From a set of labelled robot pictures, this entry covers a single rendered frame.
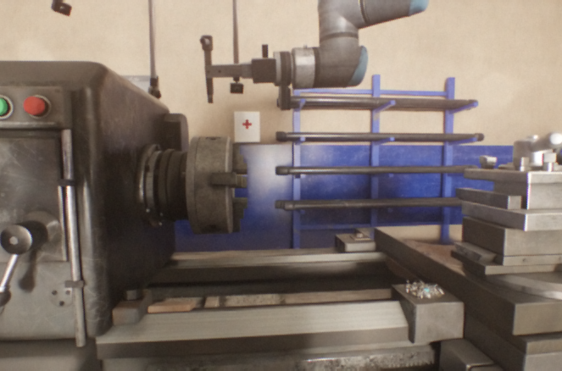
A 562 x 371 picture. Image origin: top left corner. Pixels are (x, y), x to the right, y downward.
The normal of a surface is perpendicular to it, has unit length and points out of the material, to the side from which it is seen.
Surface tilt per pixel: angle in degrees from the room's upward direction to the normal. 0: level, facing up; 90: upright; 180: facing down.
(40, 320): 90
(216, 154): 52
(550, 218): 90
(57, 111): 90
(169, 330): 36
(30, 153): 90
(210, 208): 111
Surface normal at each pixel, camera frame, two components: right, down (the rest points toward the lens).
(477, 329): -1.00, 0.01
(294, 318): 0.05, -0.76
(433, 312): 0.10, 0.08
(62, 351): 0.00, -1.00
